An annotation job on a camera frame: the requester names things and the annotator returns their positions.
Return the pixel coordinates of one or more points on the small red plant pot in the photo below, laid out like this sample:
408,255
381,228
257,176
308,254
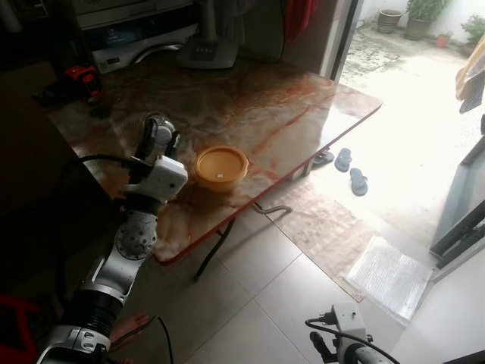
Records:
443,41

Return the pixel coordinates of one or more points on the red plastic stool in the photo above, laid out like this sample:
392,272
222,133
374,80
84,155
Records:
15,318

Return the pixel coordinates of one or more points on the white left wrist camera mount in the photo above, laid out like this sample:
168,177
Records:
167,178

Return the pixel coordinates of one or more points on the red hanging cloth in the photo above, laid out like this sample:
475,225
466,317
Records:
299,15

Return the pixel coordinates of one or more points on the yellow grey hanging cloth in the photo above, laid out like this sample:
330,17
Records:
474,76

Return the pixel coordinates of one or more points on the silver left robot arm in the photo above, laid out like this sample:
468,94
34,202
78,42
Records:
136,235

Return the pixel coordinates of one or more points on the white washing machine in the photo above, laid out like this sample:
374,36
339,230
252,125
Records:
136,38

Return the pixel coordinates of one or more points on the white bubble wrap sheet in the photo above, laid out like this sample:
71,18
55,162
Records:
386,277

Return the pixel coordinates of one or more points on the grey fan base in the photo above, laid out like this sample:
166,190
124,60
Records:
208,51

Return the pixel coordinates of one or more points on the red black power tool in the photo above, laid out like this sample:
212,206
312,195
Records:
82,76

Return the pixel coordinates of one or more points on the blue slipper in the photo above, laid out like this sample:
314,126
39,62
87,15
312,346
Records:
343,159
358,182

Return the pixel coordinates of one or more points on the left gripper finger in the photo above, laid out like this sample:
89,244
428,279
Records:
171,140
149,135

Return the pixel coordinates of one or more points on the potted green plant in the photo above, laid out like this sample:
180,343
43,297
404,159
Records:
420,26
476,30

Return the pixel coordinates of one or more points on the dark slipper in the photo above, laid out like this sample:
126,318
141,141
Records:
324,158

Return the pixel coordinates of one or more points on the person bare foot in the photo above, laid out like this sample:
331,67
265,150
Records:
129,330

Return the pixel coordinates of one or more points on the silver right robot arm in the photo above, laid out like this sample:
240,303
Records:
356,355

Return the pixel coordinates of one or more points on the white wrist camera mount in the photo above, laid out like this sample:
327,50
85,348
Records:
167,178
350,322

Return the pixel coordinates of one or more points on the brown door mat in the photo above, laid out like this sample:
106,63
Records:
326,227

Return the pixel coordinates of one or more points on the grey sliding door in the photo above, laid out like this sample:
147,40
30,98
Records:
462,197

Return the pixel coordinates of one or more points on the marble patterned folding table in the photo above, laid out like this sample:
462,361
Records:
265,114

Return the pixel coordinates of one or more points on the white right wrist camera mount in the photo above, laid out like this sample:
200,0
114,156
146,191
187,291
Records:
350,322

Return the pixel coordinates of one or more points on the brown plant pot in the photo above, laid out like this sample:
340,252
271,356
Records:
389,21

